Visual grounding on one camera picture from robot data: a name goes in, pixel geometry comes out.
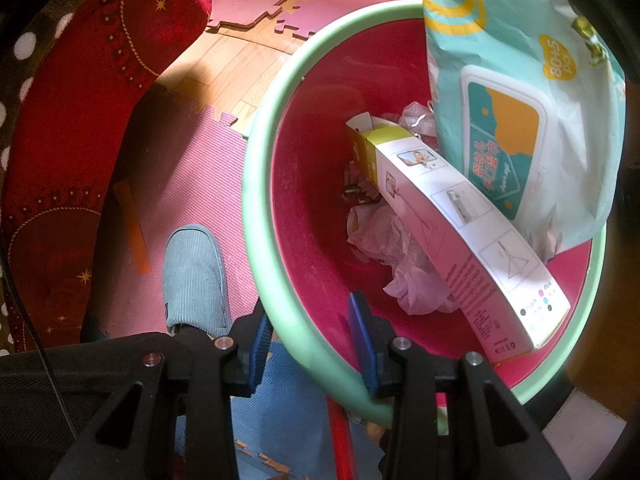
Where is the red patterned cushion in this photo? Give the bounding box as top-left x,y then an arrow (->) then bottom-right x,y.
0,0 -> 213,356

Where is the orange paper strip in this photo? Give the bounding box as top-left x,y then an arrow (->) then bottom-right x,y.
112,182 -> 152,276

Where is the teal wet wipes pack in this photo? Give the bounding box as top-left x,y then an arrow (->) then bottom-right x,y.
421,0 -> 628,256

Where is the white plastic bag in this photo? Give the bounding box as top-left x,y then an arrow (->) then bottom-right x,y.
347,202 -> 461,316

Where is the red bin with green rim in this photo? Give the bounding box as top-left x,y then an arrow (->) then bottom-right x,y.
241,2 -> 608,428

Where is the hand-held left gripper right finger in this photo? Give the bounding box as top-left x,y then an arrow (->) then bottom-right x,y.
347,291 -> 571,480

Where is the grey corduroy slipper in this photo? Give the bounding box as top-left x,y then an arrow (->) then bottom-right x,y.
162,223 -> 233,338

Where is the red plastic handle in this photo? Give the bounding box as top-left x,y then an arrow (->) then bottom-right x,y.
325,395 -> 358,480

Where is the clear plastic wrap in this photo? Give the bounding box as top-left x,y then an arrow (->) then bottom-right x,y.
397,101 -> 568,261

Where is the white and green cardboard box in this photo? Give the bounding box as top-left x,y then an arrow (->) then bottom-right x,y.
346,112 -> 572,367

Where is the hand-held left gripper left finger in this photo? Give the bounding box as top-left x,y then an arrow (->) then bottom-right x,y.
50,302 -> 276,480

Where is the thin black cable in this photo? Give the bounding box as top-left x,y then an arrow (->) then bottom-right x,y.
0,250 -> 78,438

